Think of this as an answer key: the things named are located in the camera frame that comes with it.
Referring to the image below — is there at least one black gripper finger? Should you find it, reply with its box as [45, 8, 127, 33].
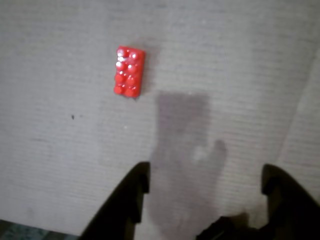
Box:
[260, 163, 320, 240]
[79, 161, 151, 240]

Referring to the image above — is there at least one red lego block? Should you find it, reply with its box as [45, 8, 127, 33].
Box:
[112, 44, 146, 99]

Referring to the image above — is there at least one large brown cardboard sheet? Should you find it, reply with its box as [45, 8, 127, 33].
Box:
[0, 0, 320, 240]

